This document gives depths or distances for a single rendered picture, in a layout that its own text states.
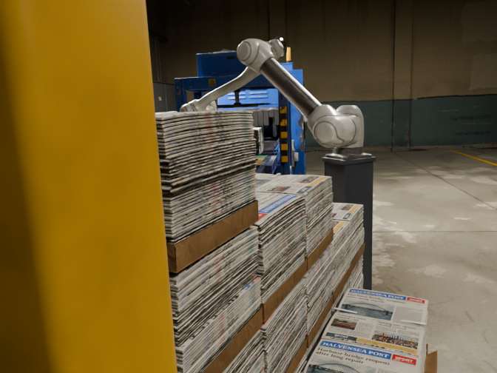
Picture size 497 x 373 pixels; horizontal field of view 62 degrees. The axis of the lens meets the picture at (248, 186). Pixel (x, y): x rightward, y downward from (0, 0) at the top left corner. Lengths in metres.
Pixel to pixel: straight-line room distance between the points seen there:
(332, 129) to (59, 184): 1.84
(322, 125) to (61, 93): 1.84
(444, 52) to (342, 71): 2.42
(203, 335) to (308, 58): 10.46
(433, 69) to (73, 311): 11.27
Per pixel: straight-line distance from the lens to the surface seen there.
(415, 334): 1.42
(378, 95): 11.10
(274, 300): 0.97
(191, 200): 0.62
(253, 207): 0.81
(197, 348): 0.70
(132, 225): 0.24
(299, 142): 5.83
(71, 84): 0.21
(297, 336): 1.18
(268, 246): 0.90
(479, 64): 11.73
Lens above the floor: 1.29
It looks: 11 degrees down
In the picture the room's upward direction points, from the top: 3 degrees counter-clockwise
